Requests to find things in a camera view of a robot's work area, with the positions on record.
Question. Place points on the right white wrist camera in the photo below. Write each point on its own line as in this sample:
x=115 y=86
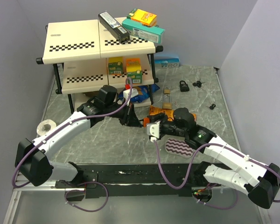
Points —
x=154 y=131

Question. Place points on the blue white toothpaste box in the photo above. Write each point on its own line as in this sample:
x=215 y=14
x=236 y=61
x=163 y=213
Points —
x=167 y=63

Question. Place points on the green yellow box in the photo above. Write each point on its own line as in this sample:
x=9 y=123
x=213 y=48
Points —
x=134 y=70
x=115 y=65

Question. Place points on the long black box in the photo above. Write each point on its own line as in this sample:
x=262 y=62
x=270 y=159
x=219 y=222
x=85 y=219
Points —
x=114 y=27

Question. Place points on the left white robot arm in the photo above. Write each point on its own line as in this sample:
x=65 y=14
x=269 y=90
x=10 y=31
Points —
x=33 y=158

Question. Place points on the teal toothpaste box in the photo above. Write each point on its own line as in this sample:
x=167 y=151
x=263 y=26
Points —
x=154 y=34

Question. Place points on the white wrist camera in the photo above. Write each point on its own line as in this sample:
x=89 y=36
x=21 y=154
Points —
x=154 y=131
x=129 y=92

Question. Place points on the clear tape roll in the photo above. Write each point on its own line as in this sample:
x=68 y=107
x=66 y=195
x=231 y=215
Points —
x=45 y=126

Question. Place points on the green yellow box left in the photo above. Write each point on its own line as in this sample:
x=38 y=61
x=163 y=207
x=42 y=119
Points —
x=115 y=65

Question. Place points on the blue chip bag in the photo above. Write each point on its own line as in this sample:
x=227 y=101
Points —
x=140 y=93

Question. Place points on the green yellow box right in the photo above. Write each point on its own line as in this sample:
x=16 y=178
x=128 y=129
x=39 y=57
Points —
x=134 y=70

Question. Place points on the small brass padlock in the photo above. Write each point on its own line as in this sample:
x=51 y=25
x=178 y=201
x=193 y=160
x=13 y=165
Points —
x=167 y=90

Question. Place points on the orange kettle chip bag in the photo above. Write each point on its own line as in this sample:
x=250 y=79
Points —
x=155 y=110

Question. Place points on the beige checkered three-tier shelf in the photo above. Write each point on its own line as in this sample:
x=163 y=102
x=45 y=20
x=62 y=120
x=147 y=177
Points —
x=80 y=51

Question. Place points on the large brass long-shackle padlock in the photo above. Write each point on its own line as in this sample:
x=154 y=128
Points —
x=167 y=104

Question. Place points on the purple wavy sponge pad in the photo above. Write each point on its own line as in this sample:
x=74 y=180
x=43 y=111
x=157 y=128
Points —
x=178 y=147

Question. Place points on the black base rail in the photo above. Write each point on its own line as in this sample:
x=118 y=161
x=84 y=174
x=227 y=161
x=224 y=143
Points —
x=140 y=179

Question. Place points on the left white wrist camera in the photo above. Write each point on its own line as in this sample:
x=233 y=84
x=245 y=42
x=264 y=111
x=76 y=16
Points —
x=129 y=92

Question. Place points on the orange yellow snack box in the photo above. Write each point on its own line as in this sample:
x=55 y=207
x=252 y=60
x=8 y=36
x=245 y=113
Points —
x=146 y=18

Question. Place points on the black keys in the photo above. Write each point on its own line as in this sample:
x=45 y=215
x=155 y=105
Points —
x=211 y=105

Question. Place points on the black Kaijing padlock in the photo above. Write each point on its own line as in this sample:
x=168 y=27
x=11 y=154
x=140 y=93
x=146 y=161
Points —
x=183 y=86

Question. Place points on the orange black padlock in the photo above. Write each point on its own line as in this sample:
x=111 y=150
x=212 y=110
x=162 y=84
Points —
x=145 y=121

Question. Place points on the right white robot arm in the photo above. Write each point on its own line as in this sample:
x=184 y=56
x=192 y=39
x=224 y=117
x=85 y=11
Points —
x=259 y=181

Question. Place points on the black key bunch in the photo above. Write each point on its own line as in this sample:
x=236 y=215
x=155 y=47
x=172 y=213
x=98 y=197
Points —
x=198 y=84

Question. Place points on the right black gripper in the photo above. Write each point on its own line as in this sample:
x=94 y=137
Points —
x=161 y=116

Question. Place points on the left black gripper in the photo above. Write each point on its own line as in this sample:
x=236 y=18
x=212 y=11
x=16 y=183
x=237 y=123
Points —
x=129 y=118

